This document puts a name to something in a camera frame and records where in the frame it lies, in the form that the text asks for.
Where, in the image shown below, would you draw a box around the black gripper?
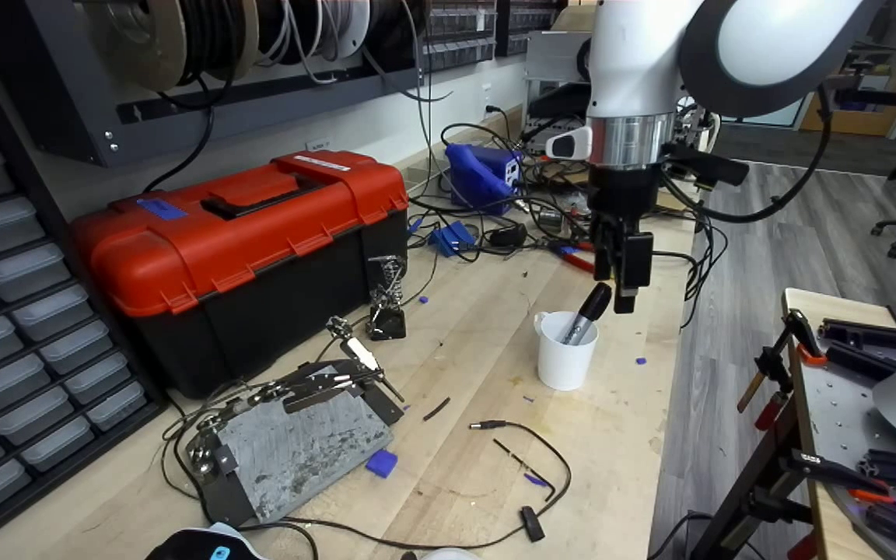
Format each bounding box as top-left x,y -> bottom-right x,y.
589,167 -> 668,319

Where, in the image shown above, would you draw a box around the black marker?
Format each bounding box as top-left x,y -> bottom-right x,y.
562,281 -> 616,350

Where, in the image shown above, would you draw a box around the white mug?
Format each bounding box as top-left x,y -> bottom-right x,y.
529,307 -> 601,395

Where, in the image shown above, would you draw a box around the black power adapter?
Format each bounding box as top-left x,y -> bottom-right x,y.
482,222 -> 533,254

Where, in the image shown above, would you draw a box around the blue soldering station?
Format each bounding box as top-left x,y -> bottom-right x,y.
443,138 -> 529,215

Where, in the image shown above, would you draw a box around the blue plastic piece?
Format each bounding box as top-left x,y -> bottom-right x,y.
427,217 -> 482,260

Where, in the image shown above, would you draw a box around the black orange bar clamp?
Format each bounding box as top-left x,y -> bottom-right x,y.
734,307 -> 830,418

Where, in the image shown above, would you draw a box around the metal helping hand stand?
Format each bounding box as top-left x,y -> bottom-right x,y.
364,249 -> 411,343

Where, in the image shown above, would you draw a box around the wooden side table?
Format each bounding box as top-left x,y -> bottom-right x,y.
675,287 -> 896,560

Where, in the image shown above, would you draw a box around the small blue plastic block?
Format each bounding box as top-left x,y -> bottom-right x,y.
364,447 -> 402,483

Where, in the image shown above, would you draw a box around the red and black toolbox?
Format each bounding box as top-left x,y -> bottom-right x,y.
69,148 -> 414,402

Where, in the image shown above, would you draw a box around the dark handheld device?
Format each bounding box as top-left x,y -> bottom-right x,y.
147,522 -> 264,560

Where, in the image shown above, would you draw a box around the dark spool rack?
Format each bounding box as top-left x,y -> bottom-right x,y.
0,0 -> 574,167

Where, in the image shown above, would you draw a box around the parts drawer organizer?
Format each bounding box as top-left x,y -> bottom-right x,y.
0,59 -> 164,555

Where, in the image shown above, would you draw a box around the red handled pliers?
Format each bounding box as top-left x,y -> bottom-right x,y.
550,240 -> 596,275

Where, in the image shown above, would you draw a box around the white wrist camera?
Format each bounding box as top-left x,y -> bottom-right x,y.
545,122 -> 596,164

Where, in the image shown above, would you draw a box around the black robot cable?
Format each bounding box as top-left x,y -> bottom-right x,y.
662,88 -> 837,228

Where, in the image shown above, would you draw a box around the black cable with connector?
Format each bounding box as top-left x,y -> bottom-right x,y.
468,418 -> 574,546

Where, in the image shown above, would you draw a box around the large black wire spool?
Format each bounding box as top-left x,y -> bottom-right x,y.
366,0 -> 423,74

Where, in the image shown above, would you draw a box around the white wire spool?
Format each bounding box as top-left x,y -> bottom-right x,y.
257,0 -> 372,71

